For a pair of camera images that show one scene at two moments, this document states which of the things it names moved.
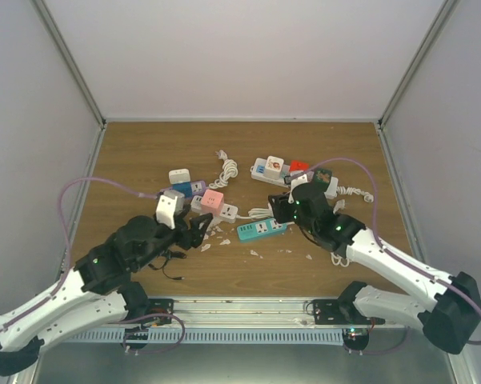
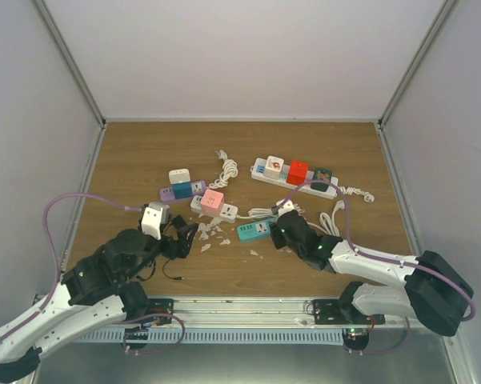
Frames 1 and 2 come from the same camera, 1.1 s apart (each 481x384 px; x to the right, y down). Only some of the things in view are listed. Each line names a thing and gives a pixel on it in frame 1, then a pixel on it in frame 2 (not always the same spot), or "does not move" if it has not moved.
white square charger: [179, 176] does not move
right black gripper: [279, 207] -> [278, 242]
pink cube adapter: [212, 202] does not move
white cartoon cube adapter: [274, 167] does not move
